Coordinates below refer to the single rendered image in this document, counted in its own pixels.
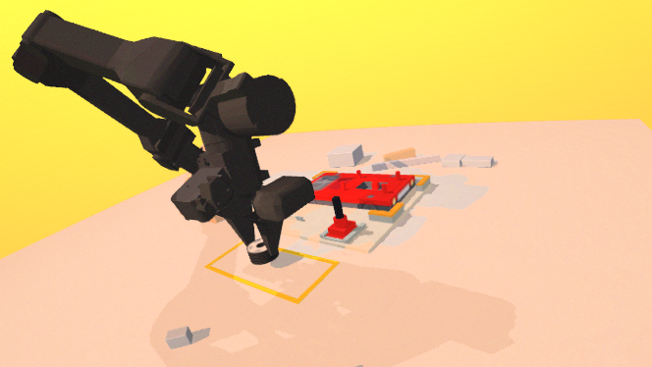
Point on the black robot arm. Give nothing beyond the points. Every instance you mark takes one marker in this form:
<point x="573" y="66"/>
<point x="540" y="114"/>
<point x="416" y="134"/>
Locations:
<point x="164" y="76"/>

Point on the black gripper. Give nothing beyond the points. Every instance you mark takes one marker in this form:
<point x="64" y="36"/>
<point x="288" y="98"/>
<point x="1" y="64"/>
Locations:
<point x="272" y="203"/>

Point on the yellow rectangular outline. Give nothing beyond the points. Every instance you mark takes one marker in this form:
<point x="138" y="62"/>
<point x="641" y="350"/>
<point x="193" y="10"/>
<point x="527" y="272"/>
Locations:
<point x="269" y="290"/>

